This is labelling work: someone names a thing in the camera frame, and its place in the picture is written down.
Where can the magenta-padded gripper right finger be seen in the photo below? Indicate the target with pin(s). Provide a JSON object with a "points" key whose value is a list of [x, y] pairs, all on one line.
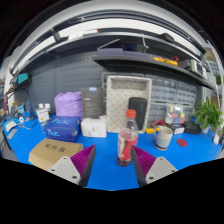
{"points": [[155, 168]]}

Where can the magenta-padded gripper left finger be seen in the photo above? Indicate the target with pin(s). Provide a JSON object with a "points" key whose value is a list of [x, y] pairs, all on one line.
{"points": [[71, 168]]}

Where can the red-capped clear drink bottle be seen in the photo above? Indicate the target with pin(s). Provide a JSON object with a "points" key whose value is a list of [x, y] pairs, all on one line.
{"points": [[126, 146]]}

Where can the brown cardboard box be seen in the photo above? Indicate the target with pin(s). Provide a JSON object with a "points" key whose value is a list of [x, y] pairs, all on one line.
{"points": [[50, 151]]}

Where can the flat round red coaster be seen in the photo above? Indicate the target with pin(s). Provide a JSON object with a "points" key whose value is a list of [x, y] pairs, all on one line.
{"points": [[181, 142]]}

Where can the yellow multimeter with red leads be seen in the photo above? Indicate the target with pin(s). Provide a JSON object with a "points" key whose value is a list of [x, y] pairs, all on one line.
{"points": [[150, 130]]}

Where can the blue product box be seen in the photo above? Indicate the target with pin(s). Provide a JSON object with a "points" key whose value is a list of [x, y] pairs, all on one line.
{"points": [[61, 131]]}

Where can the small black white-labelled box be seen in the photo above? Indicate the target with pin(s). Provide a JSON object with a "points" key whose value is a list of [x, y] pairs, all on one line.
{"points": [[178, 130]]}

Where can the white product box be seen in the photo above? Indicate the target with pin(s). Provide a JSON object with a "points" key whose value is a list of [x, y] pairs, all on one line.
{"points": [[93, 127]]}

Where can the black zip case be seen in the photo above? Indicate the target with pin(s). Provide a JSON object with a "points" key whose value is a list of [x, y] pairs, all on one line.
{"points": [[193, 128]]}

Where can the clear organizer box coloured parts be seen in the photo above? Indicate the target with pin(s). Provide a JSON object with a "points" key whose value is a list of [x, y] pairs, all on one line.
{"points": [[175, 115]]}

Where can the black rectangular speaker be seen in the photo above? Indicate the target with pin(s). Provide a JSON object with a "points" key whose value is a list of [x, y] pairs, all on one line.
{"points": [[138, 110]]}

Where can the small white box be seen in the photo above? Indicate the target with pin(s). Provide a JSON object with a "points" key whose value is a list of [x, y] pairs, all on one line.
{"points": [[42, 115]]}

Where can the purple plastic bag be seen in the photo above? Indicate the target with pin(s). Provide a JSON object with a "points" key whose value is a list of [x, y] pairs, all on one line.
{"points": [[68, 105]]}

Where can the dark grey upright box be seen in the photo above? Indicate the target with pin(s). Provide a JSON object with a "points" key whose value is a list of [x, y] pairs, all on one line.
{"points": [[91, 101]]}

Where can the white perforated tray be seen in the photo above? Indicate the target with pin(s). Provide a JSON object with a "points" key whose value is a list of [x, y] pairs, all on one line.
{"points": [[118, 103]]}

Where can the green potted plant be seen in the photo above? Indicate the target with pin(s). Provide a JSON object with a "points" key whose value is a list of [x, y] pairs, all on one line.
{"points": [[208, 115]]}

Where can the white metal rack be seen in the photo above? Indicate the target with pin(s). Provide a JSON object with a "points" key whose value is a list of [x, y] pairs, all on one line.
{"points": [[213, 66]]}

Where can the dark wall shelf unit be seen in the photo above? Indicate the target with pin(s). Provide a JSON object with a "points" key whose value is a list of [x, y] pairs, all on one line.
{"points": [[133, 60]]}

